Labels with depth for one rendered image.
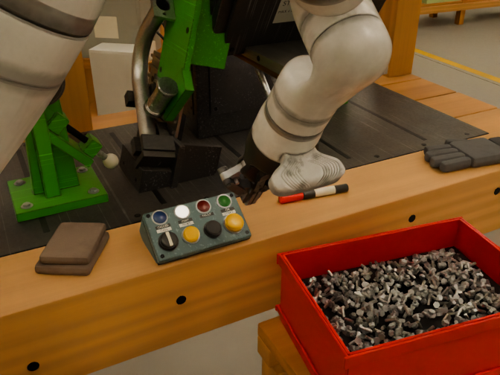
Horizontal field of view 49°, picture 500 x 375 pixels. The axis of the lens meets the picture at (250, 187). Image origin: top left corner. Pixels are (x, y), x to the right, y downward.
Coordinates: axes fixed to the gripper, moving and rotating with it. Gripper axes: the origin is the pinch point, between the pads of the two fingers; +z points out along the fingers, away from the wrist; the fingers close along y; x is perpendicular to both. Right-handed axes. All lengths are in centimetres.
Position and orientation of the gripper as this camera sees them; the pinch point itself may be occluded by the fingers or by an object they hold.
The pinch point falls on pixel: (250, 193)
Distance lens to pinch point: 75.7
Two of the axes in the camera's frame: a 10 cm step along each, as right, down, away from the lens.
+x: 3.8, 8.5, -3.6
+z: -2.6, 4.7, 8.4
